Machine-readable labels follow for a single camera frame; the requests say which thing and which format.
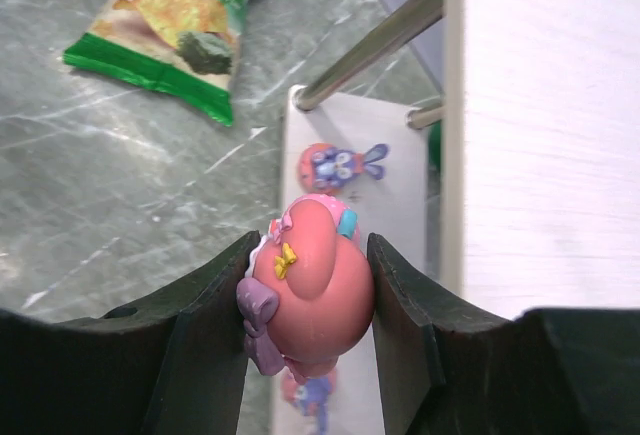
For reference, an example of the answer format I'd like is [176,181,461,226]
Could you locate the green Chuba chips bag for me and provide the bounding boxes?
[63,0,249,126]

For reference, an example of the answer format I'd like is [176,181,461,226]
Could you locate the purple bunny pink base toy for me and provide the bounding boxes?
[297,143,389,194]

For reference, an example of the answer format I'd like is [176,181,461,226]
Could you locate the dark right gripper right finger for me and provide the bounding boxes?
[367,234,639,434]

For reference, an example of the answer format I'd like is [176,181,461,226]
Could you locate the purple bunny blue ears toy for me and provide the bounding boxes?
[280,368,337,435]

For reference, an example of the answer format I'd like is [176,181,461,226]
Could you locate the pink bunny flower ring toy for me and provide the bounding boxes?
[236,194,374,383]

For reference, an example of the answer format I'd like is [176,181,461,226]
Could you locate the brown green package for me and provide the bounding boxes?
[428,122,442,173]

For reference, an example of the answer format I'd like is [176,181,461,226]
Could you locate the white wooden two-tier shelf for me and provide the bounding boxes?
[282,0,639,434]

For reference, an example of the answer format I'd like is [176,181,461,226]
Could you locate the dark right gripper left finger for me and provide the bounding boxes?
[1,231,259,434]

